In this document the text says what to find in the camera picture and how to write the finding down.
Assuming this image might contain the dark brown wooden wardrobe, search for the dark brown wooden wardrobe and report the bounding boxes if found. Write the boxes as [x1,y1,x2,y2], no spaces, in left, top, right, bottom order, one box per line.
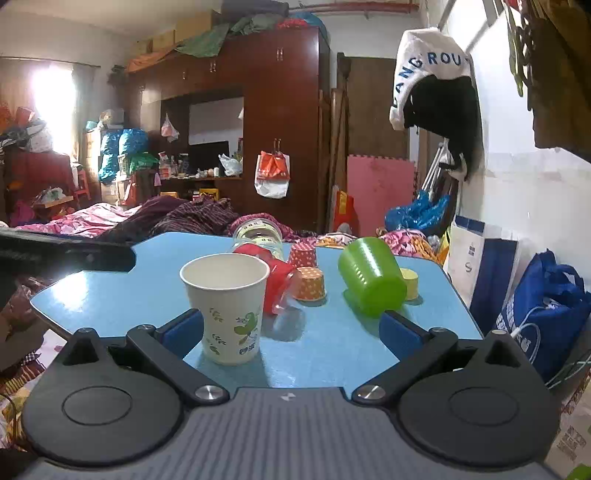
[124,25,331,232]

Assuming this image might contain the brown wooden door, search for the brown wooden door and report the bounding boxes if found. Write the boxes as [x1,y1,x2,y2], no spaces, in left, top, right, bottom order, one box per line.
[337,52,412,232]

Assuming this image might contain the pink floral blanket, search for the pink floral blanket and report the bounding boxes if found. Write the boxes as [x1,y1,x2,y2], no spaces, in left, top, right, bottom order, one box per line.
[13,202,145,239]

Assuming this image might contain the pink foam mat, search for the pink foam mat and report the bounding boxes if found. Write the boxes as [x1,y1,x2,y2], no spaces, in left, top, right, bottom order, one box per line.
[346,155,417,237]

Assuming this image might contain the white and blue paper bag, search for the white and blue paper bag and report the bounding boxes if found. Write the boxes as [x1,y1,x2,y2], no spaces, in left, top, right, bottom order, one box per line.
[445,215,521,324]

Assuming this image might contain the green cloth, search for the green cloth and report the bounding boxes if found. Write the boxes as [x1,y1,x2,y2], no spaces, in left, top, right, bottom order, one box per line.
[174,22,232,59]

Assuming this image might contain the white lettered hanging bag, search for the white lettered hanging bag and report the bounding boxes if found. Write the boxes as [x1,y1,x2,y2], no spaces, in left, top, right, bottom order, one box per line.
[389,28,474,132]

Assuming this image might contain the black television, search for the black television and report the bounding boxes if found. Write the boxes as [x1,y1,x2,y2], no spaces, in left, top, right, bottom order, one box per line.
[189,141,230,179]

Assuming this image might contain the red polka dot paper cup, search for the red polka dot paper cup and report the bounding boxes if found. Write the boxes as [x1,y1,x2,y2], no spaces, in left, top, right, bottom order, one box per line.
[288,243,320,269]

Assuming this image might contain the black hanging garment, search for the black hanging garment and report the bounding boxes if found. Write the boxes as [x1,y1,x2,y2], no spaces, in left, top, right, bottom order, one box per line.
[403,75,484,184]

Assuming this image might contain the crumpled blue plastic bag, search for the crumpled blue plastic bag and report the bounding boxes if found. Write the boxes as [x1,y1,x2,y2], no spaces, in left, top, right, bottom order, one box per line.
[384,189,451,234]

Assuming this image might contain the blue patterned sacks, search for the blue patterned sacks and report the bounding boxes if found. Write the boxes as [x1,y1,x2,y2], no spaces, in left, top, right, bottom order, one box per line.
[99,128,150,186]

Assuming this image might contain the brown hanging garment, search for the brown hanging garment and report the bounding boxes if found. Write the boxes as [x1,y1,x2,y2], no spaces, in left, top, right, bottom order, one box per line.
[530,0,591,163]

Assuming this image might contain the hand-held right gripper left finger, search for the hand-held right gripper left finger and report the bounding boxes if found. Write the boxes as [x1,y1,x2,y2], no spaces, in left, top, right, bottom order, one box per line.
[60,308,230,409]

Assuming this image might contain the red plastic cup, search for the red plastic cup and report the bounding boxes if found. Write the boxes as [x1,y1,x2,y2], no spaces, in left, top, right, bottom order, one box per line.
[233,244,297,317]

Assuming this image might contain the clear glass jar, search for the clear glass jar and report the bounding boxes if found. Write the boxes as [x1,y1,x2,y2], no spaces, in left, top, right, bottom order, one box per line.
[229,220,284,262]

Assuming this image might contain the white leaf print paper cup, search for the white leaf print paper cup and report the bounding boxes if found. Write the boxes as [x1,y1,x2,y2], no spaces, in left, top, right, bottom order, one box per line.
[180,253,270,366]

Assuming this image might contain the small white plastic bag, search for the small white plastic bag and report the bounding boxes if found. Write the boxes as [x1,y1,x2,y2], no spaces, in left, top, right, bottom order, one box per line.
[160,113,180,143]

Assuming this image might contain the green plastic cup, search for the green plastic cup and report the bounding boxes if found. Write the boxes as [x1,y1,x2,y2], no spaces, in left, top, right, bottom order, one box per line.
[337,237,408,318]

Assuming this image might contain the orange polka dot paper cup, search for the orange polka dot paper cup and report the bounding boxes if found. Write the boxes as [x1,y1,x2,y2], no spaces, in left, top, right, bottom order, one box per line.
[294,267,327,302]

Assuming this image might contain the cardboard boxes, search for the cardboard boxes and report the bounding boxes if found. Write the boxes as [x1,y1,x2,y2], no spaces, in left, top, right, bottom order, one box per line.
[133,10,214,55]

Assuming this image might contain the orange and white plastic bag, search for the orange and white plastic bag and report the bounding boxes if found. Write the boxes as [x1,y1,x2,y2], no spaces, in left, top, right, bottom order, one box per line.
[254,150,291,199]

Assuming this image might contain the yellow paper cup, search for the yellow paper cup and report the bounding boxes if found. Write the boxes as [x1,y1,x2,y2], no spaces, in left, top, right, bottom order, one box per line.
[399,268,420,301]

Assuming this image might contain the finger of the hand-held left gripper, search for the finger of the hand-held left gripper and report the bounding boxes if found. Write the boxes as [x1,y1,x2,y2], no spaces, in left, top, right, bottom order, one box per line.
[0,229,137,273]

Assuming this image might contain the dark striped blanket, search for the dark striped blanket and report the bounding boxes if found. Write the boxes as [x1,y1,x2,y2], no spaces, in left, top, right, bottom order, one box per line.
[98,196,297,244]

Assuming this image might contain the blue tote bag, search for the blue tote bag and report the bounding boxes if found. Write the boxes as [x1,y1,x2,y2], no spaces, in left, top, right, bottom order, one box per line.
[493,249,591,385]

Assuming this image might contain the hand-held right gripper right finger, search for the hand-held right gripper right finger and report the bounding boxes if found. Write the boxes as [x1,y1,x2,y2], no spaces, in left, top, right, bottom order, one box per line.
[352,310,532,408]

